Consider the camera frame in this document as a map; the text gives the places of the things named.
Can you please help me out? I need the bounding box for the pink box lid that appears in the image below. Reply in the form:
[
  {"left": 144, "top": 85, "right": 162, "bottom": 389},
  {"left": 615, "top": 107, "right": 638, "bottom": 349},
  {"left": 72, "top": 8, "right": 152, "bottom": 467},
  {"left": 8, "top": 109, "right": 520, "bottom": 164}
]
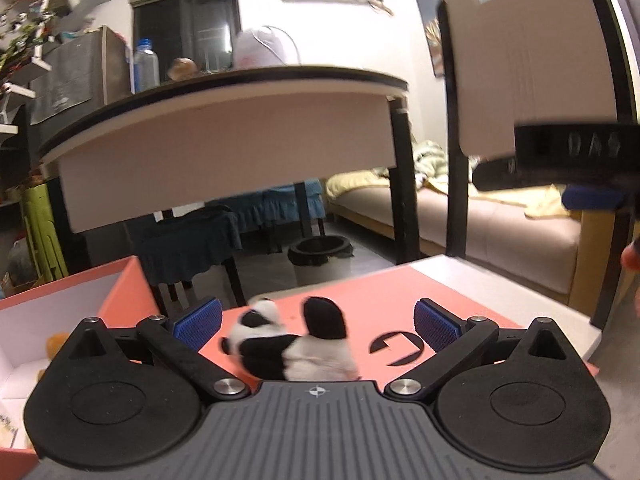
[{"left": 196, "top": 263, "right": 601, "bottom": 394}]

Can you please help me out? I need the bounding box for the black white panda plush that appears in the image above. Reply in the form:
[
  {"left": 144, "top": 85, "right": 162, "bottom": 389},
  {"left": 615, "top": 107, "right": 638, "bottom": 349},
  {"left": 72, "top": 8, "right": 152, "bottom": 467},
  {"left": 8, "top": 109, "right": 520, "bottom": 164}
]
[{"left": 220, "top": 296, "right": 360, "bottom": 382}]

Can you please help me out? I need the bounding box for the brown bear plush toy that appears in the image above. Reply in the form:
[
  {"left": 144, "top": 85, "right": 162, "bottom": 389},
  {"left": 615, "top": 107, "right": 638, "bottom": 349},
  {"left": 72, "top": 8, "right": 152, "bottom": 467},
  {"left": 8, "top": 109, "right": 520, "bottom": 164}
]
[{"left": 46, "top": 333, "right": 70, "bottom": 361}]

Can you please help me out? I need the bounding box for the teal covered dining chair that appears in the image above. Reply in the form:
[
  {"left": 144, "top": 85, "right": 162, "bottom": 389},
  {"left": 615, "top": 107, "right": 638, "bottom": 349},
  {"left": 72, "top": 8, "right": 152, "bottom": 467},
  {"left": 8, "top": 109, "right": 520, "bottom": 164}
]
[{"left": 125, "top": 205, "right": 246, "bottom": 312}]

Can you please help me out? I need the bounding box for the beige sofa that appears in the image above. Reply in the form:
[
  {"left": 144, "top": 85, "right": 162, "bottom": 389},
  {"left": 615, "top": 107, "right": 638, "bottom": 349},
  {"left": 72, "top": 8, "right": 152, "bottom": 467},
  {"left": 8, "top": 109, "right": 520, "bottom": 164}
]
[{"left": 326, "top": 141, "right": 614, "bottom": 315}]

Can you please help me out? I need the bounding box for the pink open box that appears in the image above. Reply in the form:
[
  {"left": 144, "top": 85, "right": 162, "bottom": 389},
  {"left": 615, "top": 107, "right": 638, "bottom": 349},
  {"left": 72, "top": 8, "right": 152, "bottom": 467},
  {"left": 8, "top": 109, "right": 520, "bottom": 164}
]
[{"left": 1, "top": 257, "right": 157, "bottom": 479}]

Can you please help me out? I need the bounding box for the green folded stool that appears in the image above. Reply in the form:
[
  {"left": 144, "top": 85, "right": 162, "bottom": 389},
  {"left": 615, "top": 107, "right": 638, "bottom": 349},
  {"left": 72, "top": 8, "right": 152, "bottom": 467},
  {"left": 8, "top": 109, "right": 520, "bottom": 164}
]
[{"left": 21, "top": 183, "right": 68, "bottom": 283}]

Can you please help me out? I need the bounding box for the black trash bin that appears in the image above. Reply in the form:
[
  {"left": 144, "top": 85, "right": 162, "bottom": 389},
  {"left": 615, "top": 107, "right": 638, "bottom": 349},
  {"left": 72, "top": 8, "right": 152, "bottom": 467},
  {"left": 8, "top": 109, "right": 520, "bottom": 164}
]
[{"left": 288, "top": 235, "right": 354, "bottom": 287}]

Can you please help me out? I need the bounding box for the white curved dining table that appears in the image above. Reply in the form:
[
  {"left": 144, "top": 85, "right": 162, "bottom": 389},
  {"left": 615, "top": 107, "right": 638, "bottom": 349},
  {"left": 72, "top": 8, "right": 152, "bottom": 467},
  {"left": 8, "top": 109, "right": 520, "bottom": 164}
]
[{"left": 40, "top": 65, "right": 420, "bottom": 263}]

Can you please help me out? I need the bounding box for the clear plastic water bottle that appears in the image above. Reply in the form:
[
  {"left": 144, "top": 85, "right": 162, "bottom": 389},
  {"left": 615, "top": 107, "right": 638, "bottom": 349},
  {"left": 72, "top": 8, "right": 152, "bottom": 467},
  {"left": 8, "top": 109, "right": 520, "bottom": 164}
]
[{"left": 134, "top": 38, "right": 160, "bottom": 93}]

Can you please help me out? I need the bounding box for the small brown figurine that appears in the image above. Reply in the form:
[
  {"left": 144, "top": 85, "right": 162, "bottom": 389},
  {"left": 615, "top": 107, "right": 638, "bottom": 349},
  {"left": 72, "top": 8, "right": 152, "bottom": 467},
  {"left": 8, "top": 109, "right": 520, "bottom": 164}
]
[{"left": 167, "top": 58, "right": 200, "bottom": 81}]

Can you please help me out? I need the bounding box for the grey refrigerator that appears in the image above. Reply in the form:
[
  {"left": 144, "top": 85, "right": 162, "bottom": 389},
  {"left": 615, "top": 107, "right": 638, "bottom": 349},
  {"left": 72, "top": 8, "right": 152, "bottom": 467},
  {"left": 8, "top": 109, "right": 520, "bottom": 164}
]
[{"left": 30, "top": 26, "right": 131, "bottom": 130}]

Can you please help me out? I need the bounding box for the dark window door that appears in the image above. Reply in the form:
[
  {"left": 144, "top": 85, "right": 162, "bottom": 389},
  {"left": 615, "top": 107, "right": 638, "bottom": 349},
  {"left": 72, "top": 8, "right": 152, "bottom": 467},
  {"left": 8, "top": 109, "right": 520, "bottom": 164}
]
[{"left": 131, "top": 0, "right": 241, "bottom": 84}]

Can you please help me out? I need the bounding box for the black frame white chair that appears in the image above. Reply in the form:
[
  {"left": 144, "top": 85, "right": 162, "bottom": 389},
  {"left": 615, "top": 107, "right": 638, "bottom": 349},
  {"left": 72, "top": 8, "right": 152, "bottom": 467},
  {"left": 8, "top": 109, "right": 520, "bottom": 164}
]
[{"left": 437, "top": 0, "right": 639, "bottom": 328}]

